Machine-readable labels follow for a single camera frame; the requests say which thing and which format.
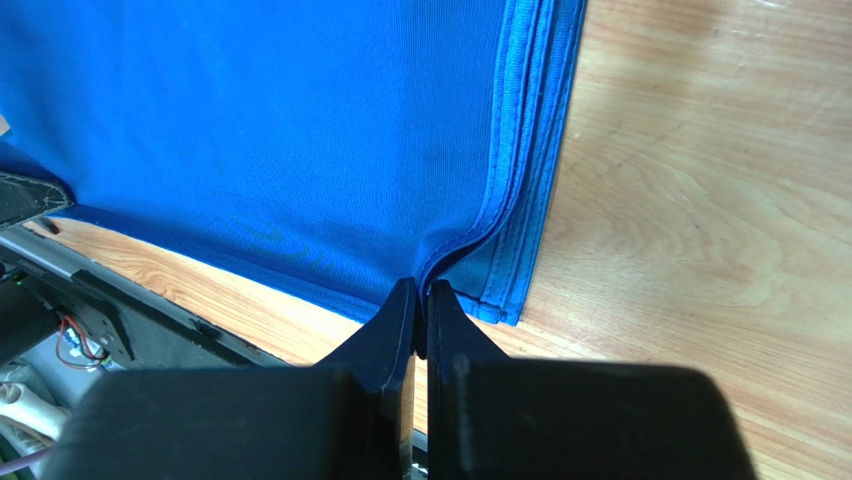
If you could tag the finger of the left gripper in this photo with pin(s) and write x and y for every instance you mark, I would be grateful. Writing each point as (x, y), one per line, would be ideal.
(26, 198)

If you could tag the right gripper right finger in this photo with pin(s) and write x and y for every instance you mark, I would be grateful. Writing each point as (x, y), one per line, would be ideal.
(492, 416)

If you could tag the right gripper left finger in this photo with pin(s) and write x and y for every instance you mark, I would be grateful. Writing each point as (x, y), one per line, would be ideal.
(346, 417)

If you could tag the blue cloth napkin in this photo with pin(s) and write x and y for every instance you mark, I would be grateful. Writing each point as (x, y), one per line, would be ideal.
(323, 148)

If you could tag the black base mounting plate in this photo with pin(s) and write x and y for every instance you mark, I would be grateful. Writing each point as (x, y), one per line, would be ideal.
(140, 330)

